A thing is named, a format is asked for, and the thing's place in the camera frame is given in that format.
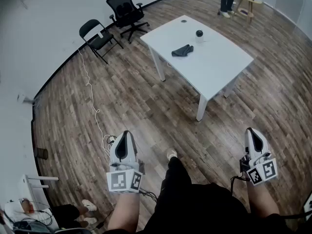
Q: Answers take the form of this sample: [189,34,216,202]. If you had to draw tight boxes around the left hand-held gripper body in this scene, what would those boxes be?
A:
[106,158,146,194]

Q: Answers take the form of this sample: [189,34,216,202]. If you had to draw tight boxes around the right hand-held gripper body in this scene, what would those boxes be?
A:
[240,151,278,187]

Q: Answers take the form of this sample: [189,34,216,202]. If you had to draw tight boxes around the dark blue cloth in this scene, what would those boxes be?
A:
[171,44,195,58]

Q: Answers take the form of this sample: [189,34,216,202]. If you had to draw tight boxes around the person's right forearm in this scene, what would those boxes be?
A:
[246,179,281,219]

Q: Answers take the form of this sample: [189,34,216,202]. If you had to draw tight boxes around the white table leg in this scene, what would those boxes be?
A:
[196,94,208,122]
[148,45,166,82]

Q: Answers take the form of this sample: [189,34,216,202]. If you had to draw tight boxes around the brown cylinder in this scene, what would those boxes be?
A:
[34,147,49,160]

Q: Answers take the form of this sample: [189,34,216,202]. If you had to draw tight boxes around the white metal rack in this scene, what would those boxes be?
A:
[18,174,59,204]

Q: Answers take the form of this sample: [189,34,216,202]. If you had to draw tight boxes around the person's black clothing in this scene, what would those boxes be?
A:
[136,156,312,234]

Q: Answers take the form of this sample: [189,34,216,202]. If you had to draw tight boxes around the black folding chair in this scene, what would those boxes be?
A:
[78,19,124,65]

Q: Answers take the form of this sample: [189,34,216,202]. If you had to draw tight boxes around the black office chair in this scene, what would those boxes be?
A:
[106,0,151,44]

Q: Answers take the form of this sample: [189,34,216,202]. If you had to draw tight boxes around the round wooden side table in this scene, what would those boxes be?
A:
[233,0,263,24]

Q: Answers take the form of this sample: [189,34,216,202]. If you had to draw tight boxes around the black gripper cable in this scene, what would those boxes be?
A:
[138,189,158,202]
[230,175,251,195]

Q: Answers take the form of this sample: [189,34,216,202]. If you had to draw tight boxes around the white floor cable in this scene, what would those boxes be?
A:
[77,49,117,158]

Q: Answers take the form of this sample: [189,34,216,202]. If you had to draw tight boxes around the white wall box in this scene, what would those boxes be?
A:
[17,93,35,104]

